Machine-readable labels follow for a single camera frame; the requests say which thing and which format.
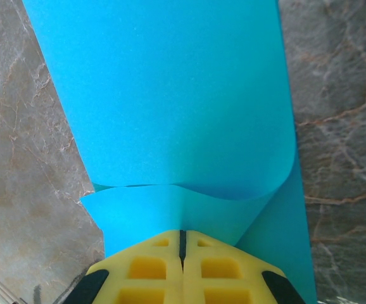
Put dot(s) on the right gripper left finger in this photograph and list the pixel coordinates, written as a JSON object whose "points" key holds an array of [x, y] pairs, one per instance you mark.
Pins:
{"points": [[145, 269]]}

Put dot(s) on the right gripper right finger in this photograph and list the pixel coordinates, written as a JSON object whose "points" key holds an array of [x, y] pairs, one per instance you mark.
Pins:
{"points": [[221, 269]]}

